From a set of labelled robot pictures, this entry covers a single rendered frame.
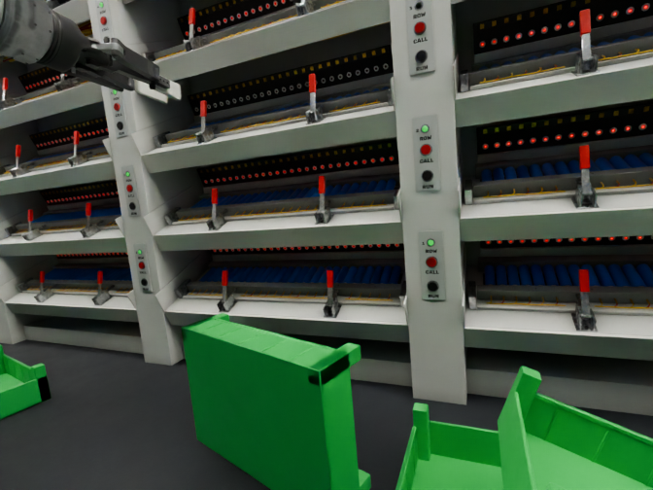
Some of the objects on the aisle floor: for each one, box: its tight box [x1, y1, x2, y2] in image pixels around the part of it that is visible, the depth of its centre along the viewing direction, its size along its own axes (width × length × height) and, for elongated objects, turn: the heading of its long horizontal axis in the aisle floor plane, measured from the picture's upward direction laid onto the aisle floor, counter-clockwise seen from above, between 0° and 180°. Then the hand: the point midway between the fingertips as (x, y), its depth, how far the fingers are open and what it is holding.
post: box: [87, 0, 213, 366], centre depth 92 cm, size 20×9×173 cm
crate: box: [181, 313, 371, 490], centre depth 53 cm, size 8×30×20 cm
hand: (158, 88), depth 68 cm, fingers open, 3 cm apart
